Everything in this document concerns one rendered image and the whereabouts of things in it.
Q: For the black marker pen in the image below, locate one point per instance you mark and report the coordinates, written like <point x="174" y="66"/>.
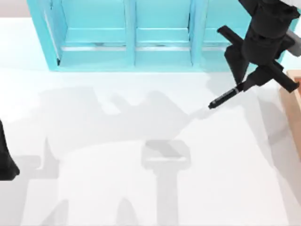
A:
<point x="223" y="98"/>

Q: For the pale grey rounded box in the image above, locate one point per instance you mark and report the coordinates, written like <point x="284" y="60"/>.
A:
<point x="294" y="44"/>

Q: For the light blue rack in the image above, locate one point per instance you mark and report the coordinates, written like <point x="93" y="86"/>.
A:
<point x="162" y="54"/>

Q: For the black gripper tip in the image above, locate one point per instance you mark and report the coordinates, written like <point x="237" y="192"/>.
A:
<point x="5" y="162"/>

